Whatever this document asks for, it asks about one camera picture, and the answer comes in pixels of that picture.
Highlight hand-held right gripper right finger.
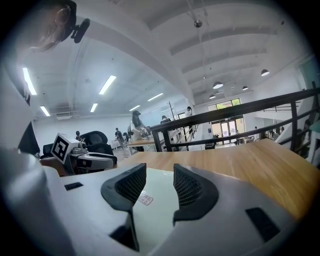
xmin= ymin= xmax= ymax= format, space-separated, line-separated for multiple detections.
xmin=149 ymin=163 xmax=301 ymax=256

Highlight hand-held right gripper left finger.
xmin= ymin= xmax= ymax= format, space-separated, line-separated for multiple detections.
xmin=49 ymin=162 xmax=148 ymax=256

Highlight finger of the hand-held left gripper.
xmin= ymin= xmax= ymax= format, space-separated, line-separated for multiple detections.
xmin=86 ymin=152 xmax=119 ymax=173

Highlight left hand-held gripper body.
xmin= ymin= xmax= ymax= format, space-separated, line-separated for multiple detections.
xmin=50 ymin=132 xmax=87 ymax=176

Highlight pale green box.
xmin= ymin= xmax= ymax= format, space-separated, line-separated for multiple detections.
xmin=131 ymin=167 xmax=176 ymax=253

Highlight black office chair with headrest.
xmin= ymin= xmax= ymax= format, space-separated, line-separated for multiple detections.
xmin=41 ymin=130 xmax=115 ymax=161

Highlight person's black shirt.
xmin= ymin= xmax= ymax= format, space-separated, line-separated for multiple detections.
xmin=17 ymin=121 xmax=41 ymax=157

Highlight person's grey vest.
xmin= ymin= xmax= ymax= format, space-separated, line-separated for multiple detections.
xmin=0 ymin=63 xmax=48 ymax=181

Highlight row of ceiling strip lights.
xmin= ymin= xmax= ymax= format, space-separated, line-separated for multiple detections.
xmin=22 ymin=67 xmax=164 ymax=117

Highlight black curved railing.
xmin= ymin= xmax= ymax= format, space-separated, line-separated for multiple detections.
xmin=149 ymin=87 xmax=320 ymax=153

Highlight black head-mounted camera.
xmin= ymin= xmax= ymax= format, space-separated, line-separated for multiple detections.
xmin=56 ymin=0 xmax=91 ymax=44

